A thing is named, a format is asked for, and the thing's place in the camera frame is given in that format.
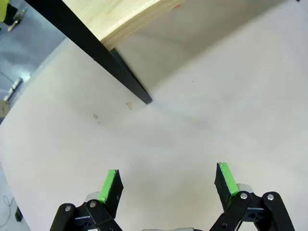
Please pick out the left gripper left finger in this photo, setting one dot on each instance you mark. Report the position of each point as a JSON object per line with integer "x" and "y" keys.
{"x": 108, "y": 190}

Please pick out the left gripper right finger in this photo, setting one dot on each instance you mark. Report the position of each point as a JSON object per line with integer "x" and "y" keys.
{"x": 226, "y": 190}

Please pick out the small red crumpled paper scrap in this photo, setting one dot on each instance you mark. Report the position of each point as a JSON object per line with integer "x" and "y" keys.
{"x": 177, "y": 6}

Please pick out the black power strip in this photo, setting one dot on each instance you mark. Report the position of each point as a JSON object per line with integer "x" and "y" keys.
{"x": 18, "y": 214}

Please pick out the person in yellow apron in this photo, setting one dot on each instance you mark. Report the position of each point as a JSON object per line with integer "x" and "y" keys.
{"x": 3, "y": 9}

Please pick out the two-tier wood and black shelf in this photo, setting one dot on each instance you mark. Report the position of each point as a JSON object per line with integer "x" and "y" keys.
{"x": 79, "y": 36}

